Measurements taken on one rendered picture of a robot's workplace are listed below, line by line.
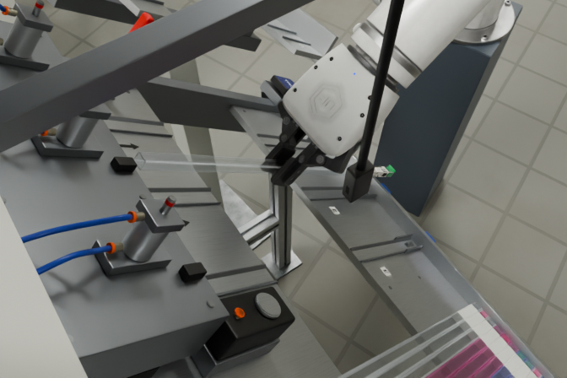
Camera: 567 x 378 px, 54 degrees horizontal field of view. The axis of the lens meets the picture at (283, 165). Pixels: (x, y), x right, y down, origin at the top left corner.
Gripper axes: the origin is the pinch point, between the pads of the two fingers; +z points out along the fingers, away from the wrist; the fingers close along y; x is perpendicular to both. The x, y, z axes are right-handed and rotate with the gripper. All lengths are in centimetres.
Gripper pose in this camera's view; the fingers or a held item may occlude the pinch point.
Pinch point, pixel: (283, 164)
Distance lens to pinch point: 65.8
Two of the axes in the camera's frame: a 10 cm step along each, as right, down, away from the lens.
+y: 5.7, 6.9, -4.4
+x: 5.0, 1.4, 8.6
